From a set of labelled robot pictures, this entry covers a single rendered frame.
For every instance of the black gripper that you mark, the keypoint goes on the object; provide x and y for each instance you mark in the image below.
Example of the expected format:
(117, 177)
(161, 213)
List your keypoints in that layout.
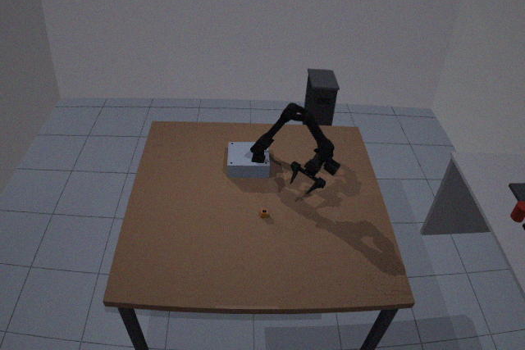
(319, 183)

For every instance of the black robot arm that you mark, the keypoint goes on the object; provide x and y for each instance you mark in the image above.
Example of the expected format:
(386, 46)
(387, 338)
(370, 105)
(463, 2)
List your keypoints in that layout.
(325, 146)

